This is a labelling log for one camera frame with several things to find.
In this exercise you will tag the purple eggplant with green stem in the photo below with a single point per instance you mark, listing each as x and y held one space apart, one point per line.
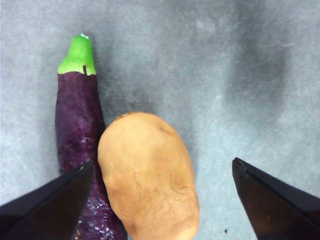
77 117

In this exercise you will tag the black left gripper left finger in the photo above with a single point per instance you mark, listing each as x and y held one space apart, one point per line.
45 212

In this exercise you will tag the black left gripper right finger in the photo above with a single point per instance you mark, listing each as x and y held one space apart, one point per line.
277 207

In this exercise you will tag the brown potato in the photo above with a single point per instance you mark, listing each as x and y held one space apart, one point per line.
150 175

